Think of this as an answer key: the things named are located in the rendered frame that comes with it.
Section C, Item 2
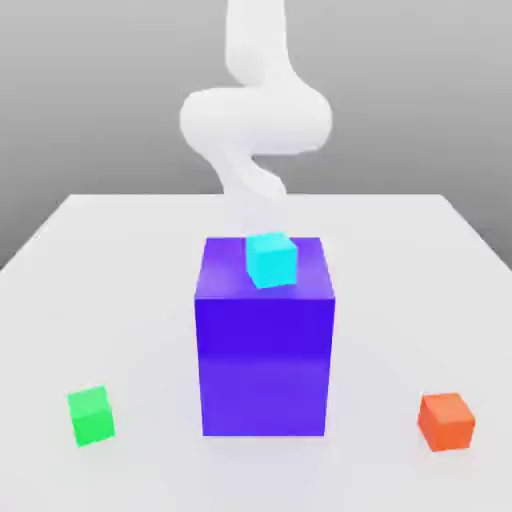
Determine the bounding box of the small cyan cube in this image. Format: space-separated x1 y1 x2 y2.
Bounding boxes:
244 232 299 290

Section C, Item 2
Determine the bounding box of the large purple box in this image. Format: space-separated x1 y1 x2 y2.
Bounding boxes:
193 236 336 438

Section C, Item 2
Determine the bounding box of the small green cube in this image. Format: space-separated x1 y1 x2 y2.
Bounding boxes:
66 384 117 448

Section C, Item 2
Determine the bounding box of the small orange cube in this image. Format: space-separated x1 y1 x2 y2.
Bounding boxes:
417 392 477 453

